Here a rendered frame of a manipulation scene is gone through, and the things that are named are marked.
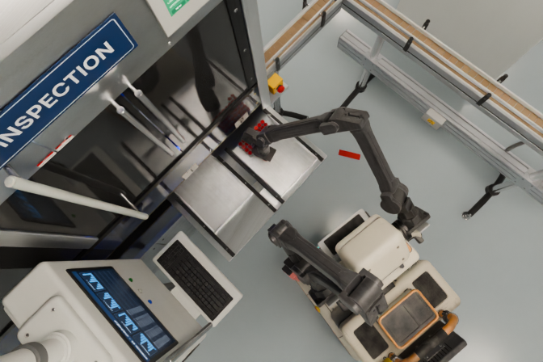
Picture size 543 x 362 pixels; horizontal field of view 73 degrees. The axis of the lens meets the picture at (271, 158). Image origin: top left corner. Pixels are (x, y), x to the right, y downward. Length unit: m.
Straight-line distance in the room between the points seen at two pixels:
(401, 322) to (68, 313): 1.30
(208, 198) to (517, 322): 2.17
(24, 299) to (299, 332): 1.80
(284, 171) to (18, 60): 1.28
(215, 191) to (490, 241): 1.96
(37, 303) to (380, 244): 1.06
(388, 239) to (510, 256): 1.81
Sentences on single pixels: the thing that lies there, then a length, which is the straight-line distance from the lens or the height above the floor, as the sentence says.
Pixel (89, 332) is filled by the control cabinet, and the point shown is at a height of 1.57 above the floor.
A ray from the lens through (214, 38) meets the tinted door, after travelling 1.19.
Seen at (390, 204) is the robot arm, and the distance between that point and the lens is 1.44.
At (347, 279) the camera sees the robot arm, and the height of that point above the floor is 1.58.
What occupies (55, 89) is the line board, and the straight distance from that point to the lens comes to 0.90.
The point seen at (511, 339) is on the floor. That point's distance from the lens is 3.05.
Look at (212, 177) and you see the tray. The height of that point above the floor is 0.88.
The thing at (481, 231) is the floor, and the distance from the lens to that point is 2.97.
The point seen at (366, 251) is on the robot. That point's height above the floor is 1.38.
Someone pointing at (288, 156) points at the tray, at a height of 0.88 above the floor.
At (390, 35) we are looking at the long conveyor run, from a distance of 2.15.
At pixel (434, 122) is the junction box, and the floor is 0.52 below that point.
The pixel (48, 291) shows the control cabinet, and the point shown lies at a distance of 1.32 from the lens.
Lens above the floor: 2.65
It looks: 75 degrees down
